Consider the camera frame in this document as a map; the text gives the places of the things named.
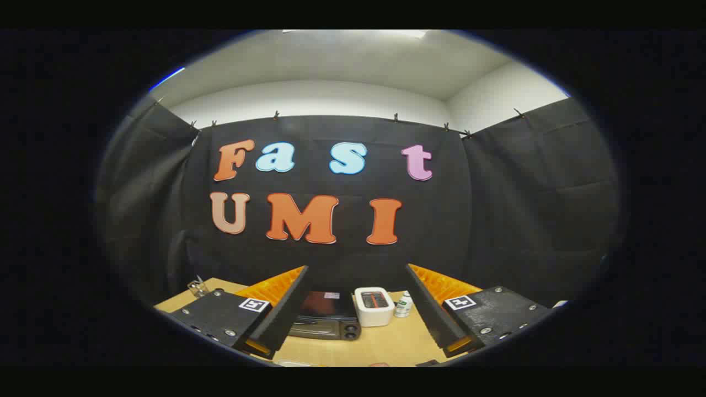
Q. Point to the black toaster oven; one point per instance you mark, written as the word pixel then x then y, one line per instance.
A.
pixel 331 325

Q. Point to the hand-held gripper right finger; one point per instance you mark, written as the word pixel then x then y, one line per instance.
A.
pixel 427 309

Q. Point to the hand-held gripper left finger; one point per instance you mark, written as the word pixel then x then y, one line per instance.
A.
pixel 287 309

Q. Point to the white bottle green label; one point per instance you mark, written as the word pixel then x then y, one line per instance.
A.
pixel 403 306

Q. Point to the white square container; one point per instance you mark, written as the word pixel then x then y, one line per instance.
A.
pixel 374 311

